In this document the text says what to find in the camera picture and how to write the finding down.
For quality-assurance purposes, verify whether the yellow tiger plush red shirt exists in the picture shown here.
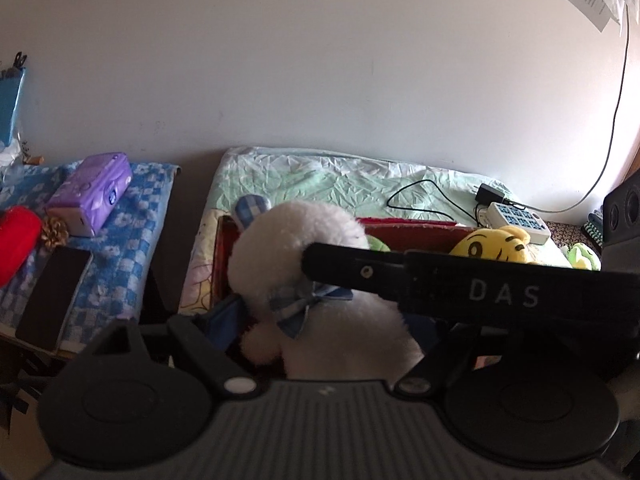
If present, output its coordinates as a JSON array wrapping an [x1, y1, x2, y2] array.
[[450, 226, 535, 263]]

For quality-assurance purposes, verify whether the white rabbit plush blue bow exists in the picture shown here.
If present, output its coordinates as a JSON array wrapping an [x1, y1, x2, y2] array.
[[228, 194, 423, 385]]

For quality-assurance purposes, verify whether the small green frog plush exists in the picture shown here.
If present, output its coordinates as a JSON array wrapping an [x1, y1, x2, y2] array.
[[561, 243, 601, 271]]

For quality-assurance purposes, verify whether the white power strip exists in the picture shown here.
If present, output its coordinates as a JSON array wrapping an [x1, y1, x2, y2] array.
[[477, 202, 551, 246]]

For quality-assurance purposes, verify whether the green striped cloth pile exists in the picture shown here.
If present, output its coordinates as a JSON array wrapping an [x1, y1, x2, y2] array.
[[582, 208, 603, 254]]

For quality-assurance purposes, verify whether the black power adapter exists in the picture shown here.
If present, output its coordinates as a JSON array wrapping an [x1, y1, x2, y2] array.
[[475, 183, 509, 206]]

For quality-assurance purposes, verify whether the green plush toy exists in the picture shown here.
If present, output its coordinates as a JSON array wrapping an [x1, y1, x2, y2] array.
[[366, 234, 390, 252]]

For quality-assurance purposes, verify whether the red cardboard box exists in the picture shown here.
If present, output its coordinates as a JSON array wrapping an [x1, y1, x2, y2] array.
[[210, 214, 472, 304]]

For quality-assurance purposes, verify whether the black smartphone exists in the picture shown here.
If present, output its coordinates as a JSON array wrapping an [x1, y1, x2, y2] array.
[[15, 246, 92, 352]]

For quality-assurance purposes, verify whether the purple tissue pack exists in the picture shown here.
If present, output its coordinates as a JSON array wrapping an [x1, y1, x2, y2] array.
[[44, 152, 132, 237]]

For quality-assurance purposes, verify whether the gold pine cone ornament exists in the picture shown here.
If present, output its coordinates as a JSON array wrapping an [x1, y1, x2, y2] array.
[[41, 217, 70, 252]]

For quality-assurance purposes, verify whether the pale green bed sheet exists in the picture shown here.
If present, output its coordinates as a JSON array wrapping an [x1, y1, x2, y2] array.
[[178, 146, 510, 313]]

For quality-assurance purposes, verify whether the red plush cushion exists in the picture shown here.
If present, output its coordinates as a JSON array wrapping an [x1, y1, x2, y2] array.
[[0, 206, 42, 287]]

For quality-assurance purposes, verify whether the blue paper bag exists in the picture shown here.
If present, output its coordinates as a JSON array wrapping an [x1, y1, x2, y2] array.
[[0, 51, 27, 148]]

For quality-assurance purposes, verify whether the black thin cable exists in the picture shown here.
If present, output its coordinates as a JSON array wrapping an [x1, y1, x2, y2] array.
[[385, 178, 484, 227]]

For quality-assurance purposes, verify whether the grey wall cable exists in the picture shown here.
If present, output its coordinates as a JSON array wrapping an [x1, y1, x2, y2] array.
[[508, 4, 633, 215]]

